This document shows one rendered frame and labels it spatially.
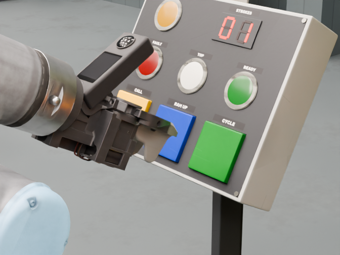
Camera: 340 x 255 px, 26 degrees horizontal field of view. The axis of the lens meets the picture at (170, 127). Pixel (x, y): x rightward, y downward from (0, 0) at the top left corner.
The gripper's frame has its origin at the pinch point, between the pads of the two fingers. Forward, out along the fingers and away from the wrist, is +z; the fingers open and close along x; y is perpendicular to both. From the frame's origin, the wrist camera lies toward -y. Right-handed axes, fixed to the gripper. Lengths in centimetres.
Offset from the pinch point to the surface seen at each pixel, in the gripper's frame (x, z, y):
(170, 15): -19.0, 10.7, -16.9
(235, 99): 0.0, 10.7, -7.2
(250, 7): -4.0, 11.1, -21.0
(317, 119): -156, 276, -36
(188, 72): -10.6, 10.7, -8.9
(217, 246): -9.2, 32.1, 16.3
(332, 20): -227, 359, -114
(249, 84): 1.3, 10.7, -9.8
